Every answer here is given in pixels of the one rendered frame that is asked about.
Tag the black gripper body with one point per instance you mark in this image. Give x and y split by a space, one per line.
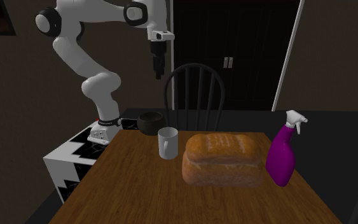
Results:
158 51

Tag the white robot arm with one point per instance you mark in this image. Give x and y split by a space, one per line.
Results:
73 52

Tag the black wooden chair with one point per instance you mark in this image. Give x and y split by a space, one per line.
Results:
194 96

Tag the dark double door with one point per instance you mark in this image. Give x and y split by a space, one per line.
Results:
228 56

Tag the dark brown bowl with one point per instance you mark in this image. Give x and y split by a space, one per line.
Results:
150 123

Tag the grey mug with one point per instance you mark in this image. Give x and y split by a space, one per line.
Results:
168 143

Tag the brown bread loaf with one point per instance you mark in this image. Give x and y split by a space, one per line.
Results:
222 159

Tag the black and white robot stand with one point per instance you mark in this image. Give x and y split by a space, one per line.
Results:
73 155

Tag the brown wooden table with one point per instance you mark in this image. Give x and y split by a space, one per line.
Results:
154 192

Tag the purple spray bottle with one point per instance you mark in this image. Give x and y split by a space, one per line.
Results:
281 155

